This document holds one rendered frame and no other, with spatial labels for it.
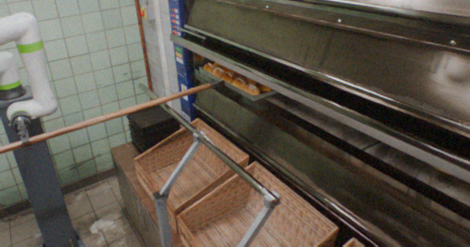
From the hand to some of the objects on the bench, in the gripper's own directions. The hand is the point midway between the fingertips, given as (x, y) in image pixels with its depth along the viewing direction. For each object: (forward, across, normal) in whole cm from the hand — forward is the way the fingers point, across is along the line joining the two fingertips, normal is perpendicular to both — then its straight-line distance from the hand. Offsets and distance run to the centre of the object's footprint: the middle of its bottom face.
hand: (26, 142), depth 152 cm
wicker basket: (-1, +62, -75) cm, 97 cm away
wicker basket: (+58, +62, -74) cm, 113 cm away
